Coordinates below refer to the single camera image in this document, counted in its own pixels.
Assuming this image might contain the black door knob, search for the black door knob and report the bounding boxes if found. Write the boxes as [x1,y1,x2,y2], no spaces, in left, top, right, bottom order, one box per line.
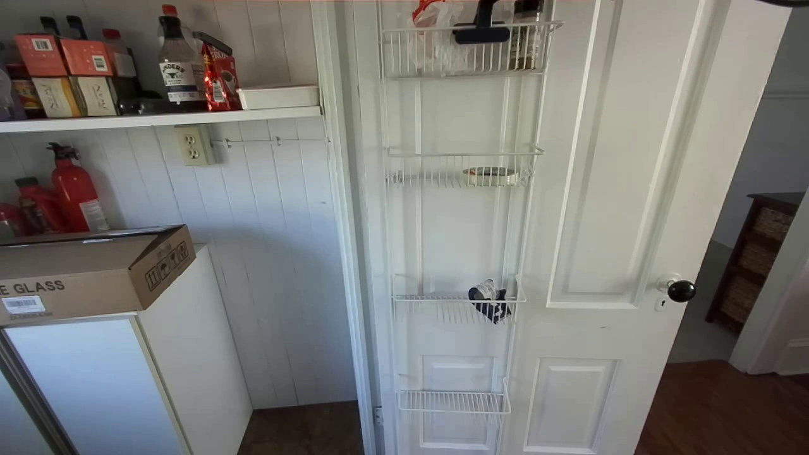
[666,279,698,305]

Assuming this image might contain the orange round object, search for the orange round object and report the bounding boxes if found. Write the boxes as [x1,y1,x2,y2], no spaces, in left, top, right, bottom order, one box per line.
[461,164,524,190]

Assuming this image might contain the black white patterned item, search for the black white patterned item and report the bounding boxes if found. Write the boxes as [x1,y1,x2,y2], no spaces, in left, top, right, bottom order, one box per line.
[465,281,515,326]

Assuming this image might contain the white flat box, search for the white flat box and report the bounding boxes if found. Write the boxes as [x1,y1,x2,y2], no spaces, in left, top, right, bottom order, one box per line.
[236,83,320,115]

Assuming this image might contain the red white bag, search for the red white bag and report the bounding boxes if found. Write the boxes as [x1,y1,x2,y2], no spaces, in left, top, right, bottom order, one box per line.
[410,0,483,73]

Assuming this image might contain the clear labelled liquor bottle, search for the clear labelled liquor bottle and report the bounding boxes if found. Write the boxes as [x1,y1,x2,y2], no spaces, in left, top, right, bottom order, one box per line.
[154,2,208,112]

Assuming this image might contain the dark bottle with red cap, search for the dark bottle with red cap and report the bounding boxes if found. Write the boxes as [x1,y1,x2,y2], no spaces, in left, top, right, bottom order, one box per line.
[98,29,143,117]

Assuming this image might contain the brown cardboard box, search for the brown cardboard box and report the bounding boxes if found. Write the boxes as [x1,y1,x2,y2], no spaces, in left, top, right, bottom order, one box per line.
[0,223,199,329]

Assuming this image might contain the red fire extinguisher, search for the red fire extinguisher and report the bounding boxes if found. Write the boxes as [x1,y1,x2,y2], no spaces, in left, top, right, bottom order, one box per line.
[45,140,111,235]

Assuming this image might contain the white cabinet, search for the white cabinet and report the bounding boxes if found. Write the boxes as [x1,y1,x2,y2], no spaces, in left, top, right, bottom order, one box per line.
[0,248,255,455]

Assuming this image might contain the brown wooden dresser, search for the brown wooden dresser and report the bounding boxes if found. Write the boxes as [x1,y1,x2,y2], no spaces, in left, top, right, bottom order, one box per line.
[706,190,803,336]

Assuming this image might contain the red tan carton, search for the red tan carton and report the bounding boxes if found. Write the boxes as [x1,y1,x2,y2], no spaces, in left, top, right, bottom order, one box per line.
[12,32,83,122]
[58,35,122,118]

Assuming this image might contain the white wire door tray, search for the white wire door tray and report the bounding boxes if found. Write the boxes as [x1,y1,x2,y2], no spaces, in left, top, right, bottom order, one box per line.
[390,273,525,326]
[398,388,514,419]
[382,145,544,190]
[377,17,567,83]

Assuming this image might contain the beige wall outlet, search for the beige wall outlet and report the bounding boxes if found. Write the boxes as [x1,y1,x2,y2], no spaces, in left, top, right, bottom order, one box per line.
[175,125,218,170]

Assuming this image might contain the white wall shelf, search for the white wall shelf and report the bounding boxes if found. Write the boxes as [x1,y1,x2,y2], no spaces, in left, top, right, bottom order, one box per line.
[0,103,325,137]

